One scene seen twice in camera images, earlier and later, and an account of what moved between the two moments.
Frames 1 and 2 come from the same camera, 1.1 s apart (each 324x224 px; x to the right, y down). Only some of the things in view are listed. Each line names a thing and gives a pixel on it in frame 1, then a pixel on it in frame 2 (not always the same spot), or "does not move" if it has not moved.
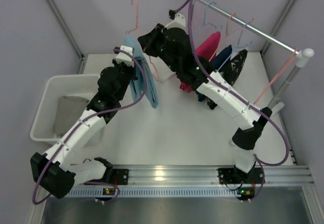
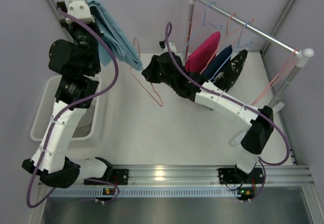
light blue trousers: (137, 85) -> (125, 52)
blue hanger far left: (204, 24) does not move
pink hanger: (137, 27) -> (131, 67)
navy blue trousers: (219, 60) does not move
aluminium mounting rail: (275, 175) does not move
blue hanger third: (237, 47) does not move
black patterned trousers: (230, 72) does not move
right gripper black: (154, 41) -> (154, 67)
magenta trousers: (208, 49) does not move
